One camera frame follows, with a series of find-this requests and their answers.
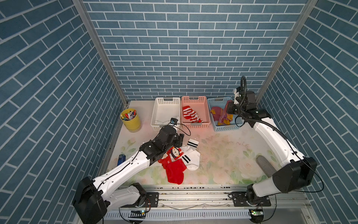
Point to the purple striped sock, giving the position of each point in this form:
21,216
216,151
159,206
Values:
225,118

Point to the blue plastic basket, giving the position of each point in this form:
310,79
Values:
221,102

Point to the white plastic basket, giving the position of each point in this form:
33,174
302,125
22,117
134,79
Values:
166,107

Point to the pink plastic basket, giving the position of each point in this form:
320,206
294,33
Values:
200,105

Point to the red santa sock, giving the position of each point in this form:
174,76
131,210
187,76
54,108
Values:
174,170

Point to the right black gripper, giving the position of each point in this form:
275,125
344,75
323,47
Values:
230,106

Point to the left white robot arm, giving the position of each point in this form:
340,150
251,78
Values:
95,197

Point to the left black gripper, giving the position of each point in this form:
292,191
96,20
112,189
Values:
179,140

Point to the aluminium front rail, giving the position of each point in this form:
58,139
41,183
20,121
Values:
176,204

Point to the red white striped sock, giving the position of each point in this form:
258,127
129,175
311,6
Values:
191,115

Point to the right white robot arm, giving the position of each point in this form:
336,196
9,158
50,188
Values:
297,170

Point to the yellow pen cup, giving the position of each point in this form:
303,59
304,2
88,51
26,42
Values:
131,120

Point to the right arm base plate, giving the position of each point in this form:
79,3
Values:
246,199

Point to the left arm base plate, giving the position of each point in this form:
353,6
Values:
149,200

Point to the grey oval pad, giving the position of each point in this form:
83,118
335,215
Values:
265,166

